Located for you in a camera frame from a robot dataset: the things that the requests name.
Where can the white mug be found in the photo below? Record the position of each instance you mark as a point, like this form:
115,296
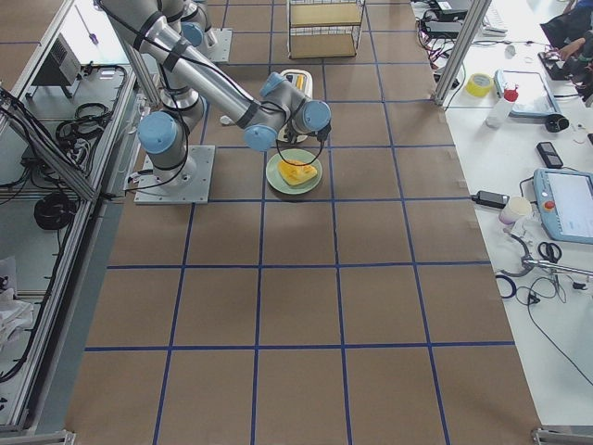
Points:
515,209

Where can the black power adapter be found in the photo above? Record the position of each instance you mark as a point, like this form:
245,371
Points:
490,199

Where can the green plate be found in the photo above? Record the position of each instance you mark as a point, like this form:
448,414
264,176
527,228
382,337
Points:
289,186

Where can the black cup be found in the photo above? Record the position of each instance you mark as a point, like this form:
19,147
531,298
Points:
555,123

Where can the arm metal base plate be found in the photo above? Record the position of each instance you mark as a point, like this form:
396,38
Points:
217,46
191,185

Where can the grey control box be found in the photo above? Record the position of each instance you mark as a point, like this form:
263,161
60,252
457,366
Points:
61,68

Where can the wire rack with wooden shelves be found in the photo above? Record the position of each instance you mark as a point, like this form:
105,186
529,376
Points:
319,29

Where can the blue teach pendant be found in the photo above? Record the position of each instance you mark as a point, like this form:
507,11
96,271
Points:
535,100
564,202

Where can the white toaster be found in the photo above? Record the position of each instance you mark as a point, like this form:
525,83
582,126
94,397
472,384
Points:
302,80

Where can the blue teach pendant far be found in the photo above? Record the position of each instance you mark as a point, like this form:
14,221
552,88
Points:
535,100

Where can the black remote device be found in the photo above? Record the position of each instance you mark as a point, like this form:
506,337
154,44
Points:
549,155

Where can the white bottle red cap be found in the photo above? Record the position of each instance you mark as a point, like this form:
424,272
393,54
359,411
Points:
502,110

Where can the yellow toast slice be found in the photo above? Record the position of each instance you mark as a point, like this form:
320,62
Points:
295,172

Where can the black scissors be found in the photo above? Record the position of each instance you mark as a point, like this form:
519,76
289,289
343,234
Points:
549,251

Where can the aluminium frame post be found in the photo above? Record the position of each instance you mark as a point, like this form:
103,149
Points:
472,23

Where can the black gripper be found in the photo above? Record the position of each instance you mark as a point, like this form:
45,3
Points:
294,134

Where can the yellow tape roll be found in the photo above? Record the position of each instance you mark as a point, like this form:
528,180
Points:
479,85

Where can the blue teach pendant near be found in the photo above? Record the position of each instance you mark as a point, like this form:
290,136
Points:
564,202

